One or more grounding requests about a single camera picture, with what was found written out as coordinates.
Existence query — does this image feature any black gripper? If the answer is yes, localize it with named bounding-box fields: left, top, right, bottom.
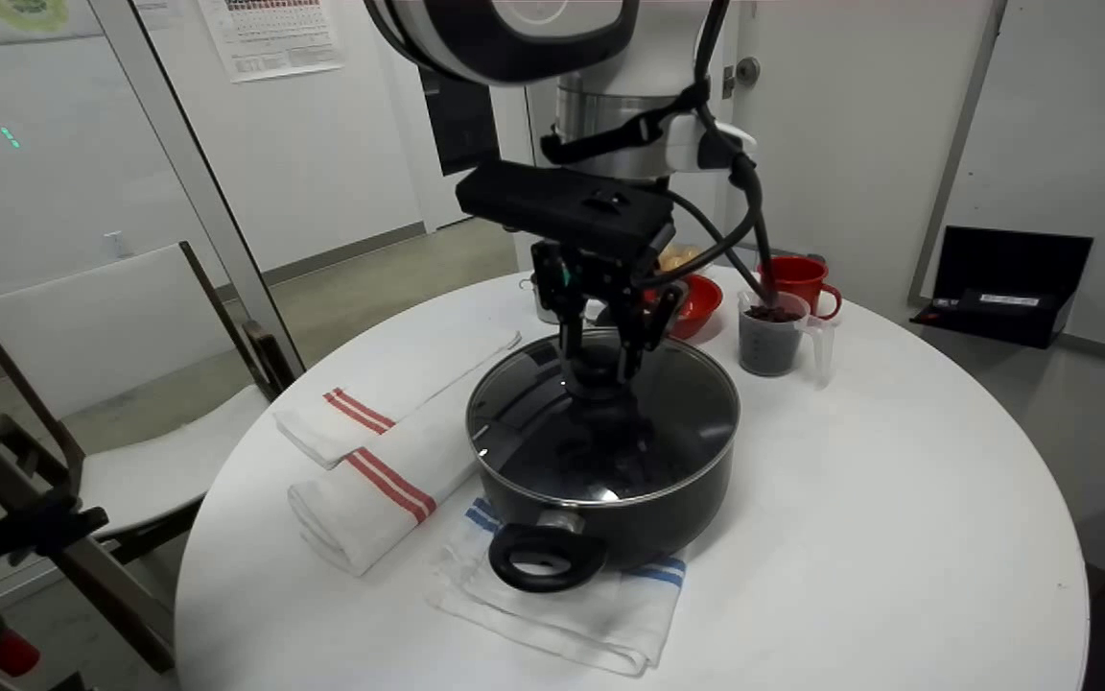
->
left=530, top=243, right=680, bottom=379

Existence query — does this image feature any glass lid with black knob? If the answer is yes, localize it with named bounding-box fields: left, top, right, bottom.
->
left=465, top=337, right=741, bottom=508

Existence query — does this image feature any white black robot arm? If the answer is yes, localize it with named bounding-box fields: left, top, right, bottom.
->
left=365, top=0, right=763, bottom=379

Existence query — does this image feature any black cooking pot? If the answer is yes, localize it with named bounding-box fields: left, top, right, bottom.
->
left=465, top=337, right=741, bottom=594

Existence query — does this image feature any red bowl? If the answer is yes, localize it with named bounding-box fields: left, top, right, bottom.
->
left=669, top=273, right=720, bottom=341

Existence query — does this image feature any grey cup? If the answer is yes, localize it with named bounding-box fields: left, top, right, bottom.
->
left=736, top=291, right=809, bottom=376

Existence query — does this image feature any red mug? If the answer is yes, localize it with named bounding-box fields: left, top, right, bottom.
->
left=772, top=252, right=843, bottom=320

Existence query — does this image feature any clear plastic cup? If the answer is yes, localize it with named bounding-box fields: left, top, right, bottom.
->
left=807, top=320, right=839, bottom=388

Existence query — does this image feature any white towel with red stripes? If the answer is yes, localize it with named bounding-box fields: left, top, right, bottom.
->
left=276, top=296, right=530, bottom=575

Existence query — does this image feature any white cloth with blue stripes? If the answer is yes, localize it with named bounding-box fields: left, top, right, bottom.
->
left=429, top=499, right=688, bottom=681

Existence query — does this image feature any wall poster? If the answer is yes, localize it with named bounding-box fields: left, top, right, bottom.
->
left=195, top=0, right=340, bottom=81

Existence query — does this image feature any white chair with wood frame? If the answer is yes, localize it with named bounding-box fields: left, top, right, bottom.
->
left=0, top=237, right=298, bottom=677

